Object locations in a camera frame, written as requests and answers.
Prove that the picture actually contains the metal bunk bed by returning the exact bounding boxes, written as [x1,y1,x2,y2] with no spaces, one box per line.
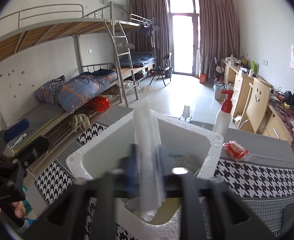
[0,4,140,155]
[112,14,160,80]

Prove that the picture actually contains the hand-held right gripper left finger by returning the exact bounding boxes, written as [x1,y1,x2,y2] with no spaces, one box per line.
[21,144,140,240]

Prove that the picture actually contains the teal printed package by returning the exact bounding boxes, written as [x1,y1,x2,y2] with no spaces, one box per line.
[21,185,38,227]

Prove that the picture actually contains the blue plaid bedding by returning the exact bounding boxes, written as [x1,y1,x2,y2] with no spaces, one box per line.
[119,52,157,68]

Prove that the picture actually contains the glass balcony door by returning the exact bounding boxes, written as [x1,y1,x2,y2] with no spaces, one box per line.
[165,0,201,75]

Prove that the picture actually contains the black smartphone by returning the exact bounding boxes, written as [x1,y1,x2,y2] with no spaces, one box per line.
[282,202,294,228]

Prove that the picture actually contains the white foam box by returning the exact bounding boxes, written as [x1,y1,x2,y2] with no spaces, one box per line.
[66,106,224,240]

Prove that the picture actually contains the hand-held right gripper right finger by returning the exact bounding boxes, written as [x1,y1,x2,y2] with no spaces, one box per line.
[155,145,284,240]

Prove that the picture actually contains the black bag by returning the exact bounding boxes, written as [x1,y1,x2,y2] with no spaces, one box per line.
[208,57,225,80]

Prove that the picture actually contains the person's left hand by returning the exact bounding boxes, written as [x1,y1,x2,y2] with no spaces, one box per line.
[0,200,26,219]

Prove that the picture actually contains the white pump bottle red cap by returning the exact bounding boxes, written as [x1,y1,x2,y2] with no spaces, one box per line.
[212,89,235,132]

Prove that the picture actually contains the blue orange quilt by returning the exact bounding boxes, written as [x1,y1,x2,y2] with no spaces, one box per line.
[35,70,117,113]

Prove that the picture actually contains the houndstooth tablecloth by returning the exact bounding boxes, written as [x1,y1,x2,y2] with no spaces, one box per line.
[35,122,294,240]

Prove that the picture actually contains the brown curtain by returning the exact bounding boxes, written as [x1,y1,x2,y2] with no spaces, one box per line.
[198,0,241,75]
[128,0,171,53]

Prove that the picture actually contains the red snack packet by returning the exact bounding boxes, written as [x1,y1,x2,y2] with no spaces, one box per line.
[222,141,249,162]

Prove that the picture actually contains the hanging dark clothes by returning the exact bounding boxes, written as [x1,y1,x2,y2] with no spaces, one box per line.
[139,21,160,48]

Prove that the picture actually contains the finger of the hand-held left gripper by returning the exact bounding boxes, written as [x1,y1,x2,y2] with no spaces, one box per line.
[0,119,30,162]
[11,135,49,180]

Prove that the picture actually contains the black folding chair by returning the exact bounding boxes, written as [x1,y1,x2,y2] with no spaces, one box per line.
[149,52,173,87]

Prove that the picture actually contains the wooden smiley face chair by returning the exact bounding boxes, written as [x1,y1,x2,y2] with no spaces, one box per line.
[237,77,271,133]

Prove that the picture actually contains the white cup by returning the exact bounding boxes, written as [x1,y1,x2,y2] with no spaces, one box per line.
[182,104,192,120]

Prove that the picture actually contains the red plastic bag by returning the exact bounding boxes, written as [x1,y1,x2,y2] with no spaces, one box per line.
[89,97,110,113]

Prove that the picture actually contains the black headphones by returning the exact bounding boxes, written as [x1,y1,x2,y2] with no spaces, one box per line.
[283,91,294,105]

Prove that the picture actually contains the beige cloth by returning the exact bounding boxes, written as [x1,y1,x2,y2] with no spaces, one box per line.
[68,114,90,132]

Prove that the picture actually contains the wooden desk with drawers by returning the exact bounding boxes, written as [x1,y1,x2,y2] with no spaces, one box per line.
[220,59,273,120]

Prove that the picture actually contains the bucket with bottles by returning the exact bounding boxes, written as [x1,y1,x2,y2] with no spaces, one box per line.
[213,81,225,99]

